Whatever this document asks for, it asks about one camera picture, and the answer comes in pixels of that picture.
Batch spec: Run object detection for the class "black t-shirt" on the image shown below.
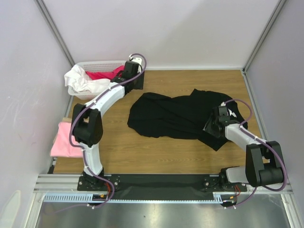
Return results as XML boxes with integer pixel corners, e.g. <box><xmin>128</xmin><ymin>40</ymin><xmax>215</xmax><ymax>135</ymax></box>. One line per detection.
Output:
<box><xmin>127</xmin><ymin>89</ymin><xmax>244</xmax><ymax>151</ymax></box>

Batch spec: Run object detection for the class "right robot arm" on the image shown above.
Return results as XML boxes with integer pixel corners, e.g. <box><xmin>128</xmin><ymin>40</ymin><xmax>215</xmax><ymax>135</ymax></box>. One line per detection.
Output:
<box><xmin>204</xmin><ymin>105</ymin><xmax>287</xmax><ymax>191</ymax></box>

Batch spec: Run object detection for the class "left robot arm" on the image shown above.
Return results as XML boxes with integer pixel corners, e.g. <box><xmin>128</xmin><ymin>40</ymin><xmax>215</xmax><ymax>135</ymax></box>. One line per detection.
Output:
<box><xmin>68</xmin><ymin>57</ymin><xmax>146</xmax><ymax>190</ymax></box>

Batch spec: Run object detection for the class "magenta t-shirt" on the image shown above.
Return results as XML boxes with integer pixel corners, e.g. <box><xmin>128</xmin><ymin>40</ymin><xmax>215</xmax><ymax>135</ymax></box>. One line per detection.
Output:
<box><xmin>86</xmin><ymin>66</ymin><xmax>124</xmax><ymax>80</ymax></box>

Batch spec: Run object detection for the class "white plastic laundry basket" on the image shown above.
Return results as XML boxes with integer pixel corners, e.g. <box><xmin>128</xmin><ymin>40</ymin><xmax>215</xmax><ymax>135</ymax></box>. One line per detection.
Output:
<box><xmin>67</xmin><ymin>60</ymin><xmax>125</xmax><ymax>100</ymax></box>

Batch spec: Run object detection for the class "white t-shirt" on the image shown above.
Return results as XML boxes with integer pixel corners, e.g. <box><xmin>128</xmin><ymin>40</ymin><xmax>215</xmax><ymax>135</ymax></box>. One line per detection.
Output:
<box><xmin>64</xmin><ymin>65</ymin><xmax>110</xmax><ymax>93</ymax></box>

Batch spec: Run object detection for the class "folded beige t-shirt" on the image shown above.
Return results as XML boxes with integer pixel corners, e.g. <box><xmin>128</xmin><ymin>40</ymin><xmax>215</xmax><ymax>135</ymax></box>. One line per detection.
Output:
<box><xmin>62</xmin><ymin>117</ymin><xmax>72</xmax><ymax>123</ymax></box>

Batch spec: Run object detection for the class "folded pink t-shirt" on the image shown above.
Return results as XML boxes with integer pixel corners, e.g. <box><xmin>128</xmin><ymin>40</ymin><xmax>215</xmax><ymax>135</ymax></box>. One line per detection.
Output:
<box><xmin>50</xmin><ymin>122</ymin><xmax>83</xmax><ymax>158</ymax></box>

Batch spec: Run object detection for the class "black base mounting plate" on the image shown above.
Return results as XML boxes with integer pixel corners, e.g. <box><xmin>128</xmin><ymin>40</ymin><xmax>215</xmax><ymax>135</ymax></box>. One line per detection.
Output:
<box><xmin>78</xmin><ymin>173</ymin><xmax>247</xmax><ymax>202</ymax></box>

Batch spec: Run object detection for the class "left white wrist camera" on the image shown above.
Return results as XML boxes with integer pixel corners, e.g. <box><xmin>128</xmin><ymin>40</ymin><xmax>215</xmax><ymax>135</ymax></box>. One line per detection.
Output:
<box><xmin>129</xmin><ymin>55</ymin><xmax>143</xmax><ymax>70</ymax></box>

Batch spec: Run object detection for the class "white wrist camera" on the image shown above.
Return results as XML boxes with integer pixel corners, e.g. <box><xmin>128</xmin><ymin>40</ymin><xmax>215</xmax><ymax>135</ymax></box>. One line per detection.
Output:
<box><xmin>220</xmin><ymin>102</ymin><xmax>237</xmax><ymax>118</ymax></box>
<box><xmin>129</xmin><ymin>55</ymin><xmax>143</xmax><ymax>70</ymax></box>

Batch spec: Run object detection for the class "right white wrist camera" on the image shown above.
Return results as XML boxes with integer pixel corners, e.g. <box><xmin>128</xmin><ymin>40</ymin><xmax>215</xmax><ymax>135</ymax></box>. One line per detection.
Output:
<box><xmin>220</xmin><ymin>102</ymin><xmax>237</xmax><ymax>118</ymax></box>

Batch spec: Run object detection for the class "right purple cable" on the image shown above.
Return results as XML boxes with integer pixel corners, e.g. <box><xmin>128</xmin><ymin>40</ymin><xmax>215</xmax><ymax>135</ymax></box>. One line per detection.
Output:
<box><xmin>222</xmin><ymin>98</ymin><xmax>288</xmax><ymax>209</ymax></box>

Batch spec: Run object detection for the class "purple cable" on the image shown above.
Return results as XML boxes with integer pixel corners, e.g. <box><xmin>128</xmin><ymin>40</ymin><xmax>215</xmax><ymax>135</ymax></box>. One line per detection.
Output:
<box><xmin>222</xmin><ymin>98</ymin><xmax>288</xmax><ymax>209</ymax></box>
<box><xmin>45</xmin><ymin>53</ymin><xmax>148</xmax><ymax>216</ymax></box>

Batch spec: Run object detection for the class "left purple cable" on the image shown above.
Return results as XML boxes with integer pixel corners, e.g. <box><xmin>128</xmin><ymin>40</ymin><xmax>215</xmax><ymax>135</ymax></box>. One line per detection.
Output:
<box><xmin>45</xmin><ymin>53</ymin><xmax>148</xmax><ymax>216</ymax></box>

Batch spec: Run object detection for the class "aluminium frame rail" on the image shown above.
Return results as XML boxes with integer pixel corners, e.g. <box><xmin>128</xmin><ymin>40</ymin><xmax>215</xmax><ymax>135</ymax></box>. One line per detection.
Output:
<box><xmin>33</xmin><ymin>173</ymin><xmax>294</xmax><ymax>193</ymax></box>

